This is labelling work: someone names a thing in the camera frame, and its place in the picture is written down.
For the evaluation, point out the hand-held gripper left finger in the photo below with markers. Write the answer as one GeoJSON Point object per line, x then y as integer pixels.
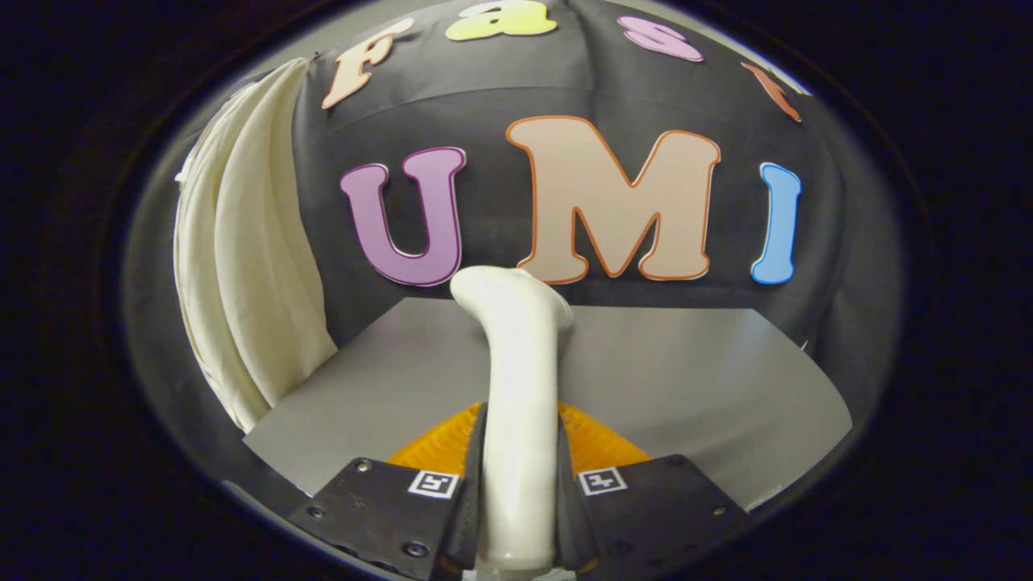
{"type": "Point", "coordinates": [387, 516]}

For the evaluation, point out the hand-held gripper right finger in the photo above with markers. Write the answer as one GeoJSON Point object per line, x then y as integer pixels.
{"type": "Point", "coordinates": [654, 508]}

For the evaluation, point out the cream button shirt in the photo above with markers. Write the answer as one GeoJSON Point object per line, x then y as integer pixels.
{"type": "Point", "coordinates": [250, 266]}

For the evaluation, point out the grey beige cabinet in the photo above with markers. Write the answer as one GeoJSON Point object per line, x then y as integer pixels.
{"type": "Point", "coordinates": [686, 387]}

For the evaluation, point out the black backdrop cloth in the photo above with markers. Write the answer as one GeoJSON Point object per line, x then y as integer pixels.
{"type": "Point", "coordinates": [500, 105]}

